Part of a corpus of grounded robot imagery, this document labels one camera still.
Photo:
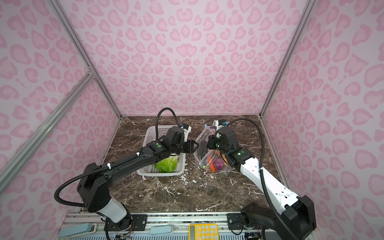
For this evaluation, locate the yellow calculator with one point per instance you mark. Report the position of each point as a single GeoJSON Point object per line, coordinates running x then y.
{"type": "Point", "coordinates": [204, 231]}

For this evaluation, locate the light blue oval case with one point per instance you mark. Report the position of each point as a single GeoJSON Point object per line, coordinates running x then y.
{"type": "Point", "coordinates": [161, 230]}

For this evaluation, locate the dark toy eggplant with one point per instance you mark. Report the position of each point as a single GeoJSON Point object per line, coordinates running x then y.
{"type": "Point", "coordinates": [203, 149]}

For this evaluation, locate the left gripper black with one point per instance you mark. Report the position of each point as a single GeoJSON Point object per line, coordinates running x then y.
{"type": "Point", "coordinates": [191, 148]}

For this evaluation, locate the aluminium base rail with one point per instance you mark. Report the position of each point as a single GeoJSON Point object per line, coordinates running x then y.
{"type": "Point", "coordinates": [230, 226]}

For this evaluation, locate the green white toy cabbage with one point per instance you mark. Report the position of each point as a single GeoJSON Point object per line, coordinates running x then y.
{"type": "Point", "coordinates": [167, 165]}

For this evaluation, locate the clear zip top bag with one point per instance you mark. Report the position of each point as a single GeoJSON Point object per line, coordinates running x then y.
{"type": "Point", "coordinates": [204, 137]}

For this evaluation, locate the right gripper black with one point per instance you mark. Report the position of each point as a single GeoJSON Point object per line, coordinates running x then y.
{"type": "Point", "coordinates": [211, 139]}

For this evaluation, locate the yellow toy potato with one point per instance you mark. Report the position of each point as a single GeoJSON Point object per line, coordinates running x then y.
{"type": "Point", "coordinates": [224, 159]}

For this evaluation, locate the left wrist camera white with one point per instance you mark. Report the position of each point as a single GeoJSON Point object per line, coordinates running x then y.
{"type": "Point", "coordinates": [187, 129]}

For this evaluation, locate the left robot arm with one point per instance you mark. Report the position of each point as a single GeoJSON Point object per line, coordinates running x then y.
{"type": "Point", "coordinates": [94, 187]}

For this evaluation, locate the purple toy onion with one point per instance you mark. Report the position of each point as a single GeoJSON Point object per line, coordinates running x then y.
{"type": "Point", "coordinates": [218, 165]}

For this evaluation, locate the grey remote left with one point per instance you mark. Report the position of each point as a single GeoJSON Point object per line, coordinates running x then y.
{"type": "Point", "coordinates": [77, 231]}

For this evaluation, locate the orange toy carrot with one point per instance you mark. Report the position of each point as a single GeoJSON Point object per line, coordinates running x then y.
{"type": "Point", "coordinates": [210, 158]}

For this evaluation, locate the aluminium frame strut left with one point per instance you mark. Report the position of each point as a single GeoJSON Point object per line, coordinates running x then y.
{"type": "Point", "coordinates": [19, 160]}

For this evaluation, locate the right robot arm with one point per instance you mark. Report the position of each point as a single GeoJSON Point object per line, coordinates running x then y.
{"type": "Point", "coordinates": [290, 215]}

